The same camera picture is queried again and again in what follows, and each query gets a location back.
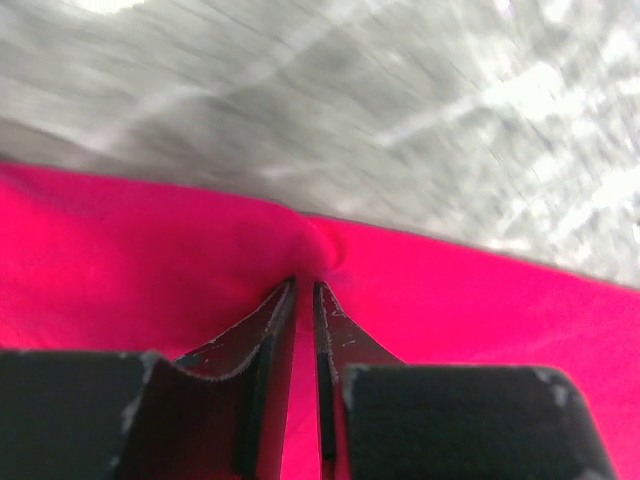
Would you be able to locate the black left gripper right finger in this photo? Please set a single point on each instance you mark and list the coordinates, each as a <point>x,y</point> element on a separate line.
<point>381,418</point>

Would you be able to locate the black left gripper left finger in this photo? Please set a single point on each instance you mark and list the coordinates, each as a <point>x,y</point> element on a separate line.
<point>217,412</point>

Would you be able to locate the hot pink t-shirt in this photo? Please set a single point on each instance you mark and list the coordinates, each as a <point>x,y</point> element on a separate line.
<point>90,262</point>

